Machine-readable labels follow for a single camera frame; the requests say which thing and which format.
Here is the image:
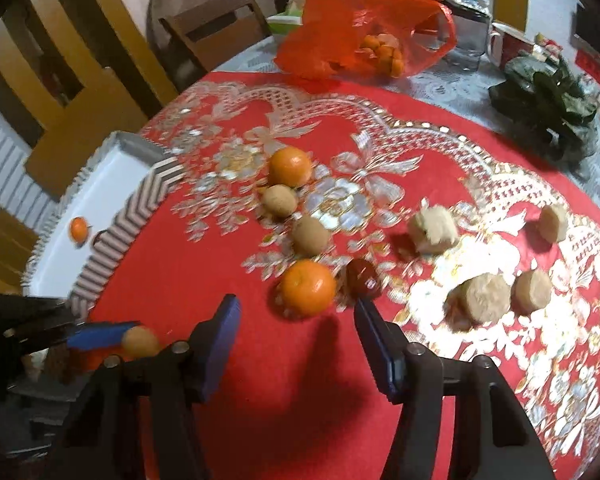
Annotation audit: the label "small banana piece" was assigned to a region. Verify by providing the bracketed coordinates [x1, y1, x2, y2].
[512, 269, 553, 315]

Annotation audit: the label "yellow wooden chair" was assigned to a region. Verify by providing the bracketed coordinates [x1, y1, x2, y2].
[0, 0, 176, 200]

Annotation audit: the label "orange mandarin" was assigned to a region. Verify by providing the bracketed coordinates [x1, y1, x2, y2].
[69, 217, 91, 246]
[268, 146, 312, 188]
[278, 259, 337, 318]

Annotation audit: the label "red mug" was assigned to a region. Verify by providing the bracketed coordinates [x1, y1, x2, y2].
[486, 22, 534, 70]

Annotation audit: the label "green tissue pack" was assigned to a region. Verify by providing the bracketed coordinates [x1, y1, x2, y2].
[266, 0, 304, 36]

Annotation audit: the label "glass jar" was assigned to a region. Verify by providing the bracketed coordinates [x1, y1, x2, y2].
[442, 0, 492, 72]

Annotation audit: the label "red embroidered table cloth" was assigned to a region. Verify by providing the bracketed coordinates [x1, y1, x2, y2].
[90, 73, 600, 479]

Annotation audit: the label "dark red date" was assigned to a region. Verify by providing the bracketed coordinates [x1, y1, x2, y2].
[346, 258, 381, 299]

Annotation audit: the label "green leafy vegetables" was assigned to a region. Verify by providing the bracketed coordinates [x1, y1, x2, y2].
[489, 53, 597, 166]

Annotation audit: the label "round banana slice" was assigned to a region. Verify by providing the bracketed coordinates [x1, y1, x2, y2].
[458, 273, 510, 325]

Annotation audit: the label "kiwi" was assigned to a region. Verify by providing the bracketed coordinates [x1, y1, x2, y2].
[121, 325, 161, 360]
[291, 216, 330, 257]
[261, 184, 298, 218]

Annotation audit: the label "large banana chunk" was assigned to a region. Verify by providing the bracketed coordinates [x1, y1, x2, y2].
[407, 205, 460, 255]

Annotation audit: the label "striped white tray box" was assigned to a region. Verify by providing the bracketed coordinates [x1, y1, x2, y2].
[21, 131, 185, 320]

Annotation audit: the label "red plastic bag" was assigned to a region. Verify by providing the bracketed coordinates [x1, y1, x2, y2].
[275, 0, 457, 79]

